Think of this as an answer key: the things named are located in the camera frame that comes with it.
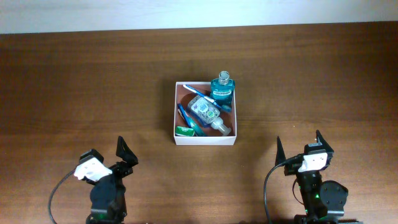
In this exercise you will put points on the toothpaste tube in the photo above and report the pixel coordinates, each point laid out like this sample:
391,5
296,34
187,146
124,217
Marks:
198,131

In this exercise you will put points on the blue disposable razor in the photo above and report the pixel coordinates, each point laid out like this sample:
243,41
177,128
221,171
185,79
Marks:
184,115

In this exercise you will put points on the clear pump soap bottle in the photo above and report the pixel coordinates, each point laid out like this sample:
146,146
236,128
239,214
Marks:
207,114

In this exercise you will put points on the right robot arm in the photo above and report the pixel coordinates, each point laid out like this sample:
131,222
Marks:
323,200

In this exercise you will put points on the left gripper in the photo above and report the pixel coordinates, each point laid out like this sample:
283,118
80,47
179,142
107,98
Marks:
127,156

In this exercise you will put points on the blue white toothbrush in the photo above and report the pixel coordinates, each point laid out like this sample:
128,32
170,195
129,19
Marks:
212,101

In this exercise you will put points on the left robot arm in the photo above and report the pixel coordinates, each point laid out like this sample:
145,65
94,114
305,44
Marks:
108,203

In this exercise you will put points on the white cardboard box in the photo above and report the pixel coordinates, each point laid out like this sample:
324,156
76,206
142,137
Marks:
213,137

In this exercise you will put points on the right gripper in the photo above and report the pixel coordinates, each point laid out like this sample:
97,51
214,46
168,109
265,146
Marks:
280,155

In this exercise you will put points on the teal mouthwash bottle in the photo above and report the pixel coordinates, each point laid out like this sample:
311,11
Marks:
222,88

